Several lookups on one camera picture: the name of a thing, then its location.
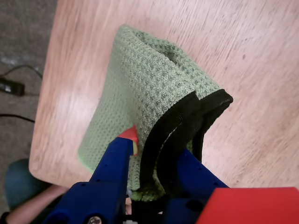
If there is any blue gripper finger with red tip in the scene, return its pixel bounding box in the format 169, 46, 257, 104
163, 148, 229, 224
89, 124, 140, 185

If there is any green waffle cloth black trim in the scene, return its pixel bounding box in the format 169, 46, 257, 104
78, 24, 234, 203

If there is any person's bare forearm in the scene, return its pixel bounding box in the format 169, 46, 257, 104
6, 185, 70, 224

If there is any teal blue fabric object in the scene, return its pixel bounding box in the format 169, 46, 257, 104
4, 158, 51, 210

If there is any black floor power adapter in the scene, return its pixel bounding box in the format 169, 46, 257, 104
0, 78, 26, 96

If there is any black floor adapter cable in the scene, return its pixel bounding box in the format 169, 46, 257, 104
0, 64, 43, 79

